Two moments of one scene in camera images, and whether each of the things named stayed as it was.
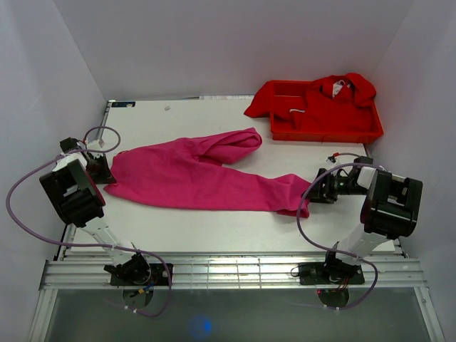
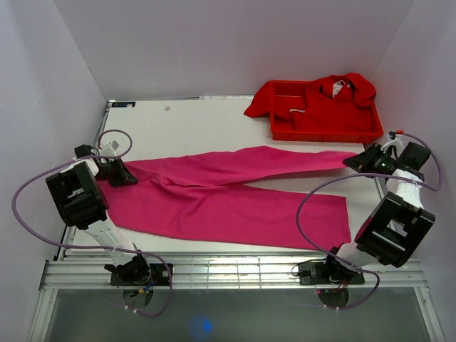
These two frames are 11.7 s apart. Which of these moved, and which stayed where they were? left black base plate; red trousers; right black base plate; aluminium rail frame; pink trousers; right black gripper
Moved: right black gripper; pink trousers
Stayed: right black base plate; aluminium rail frame; left black base plate; red trousers
